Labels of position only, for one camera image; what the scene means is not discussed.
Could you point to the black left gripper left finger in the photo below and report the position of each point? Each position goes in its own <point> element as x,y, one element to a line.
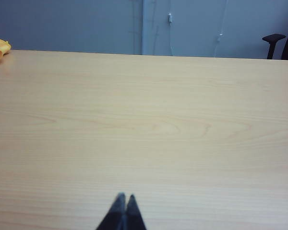
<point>116,213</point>

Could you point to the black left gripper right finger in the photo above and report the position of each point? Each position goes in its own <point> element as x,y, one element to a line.
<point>134,215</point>

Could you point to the black office chair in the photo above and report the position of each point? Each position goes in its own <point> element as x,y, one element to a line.
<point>273,39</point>

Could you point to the small white wall clip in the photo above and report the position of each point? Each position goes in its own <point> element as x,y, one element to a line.
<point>169,18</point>

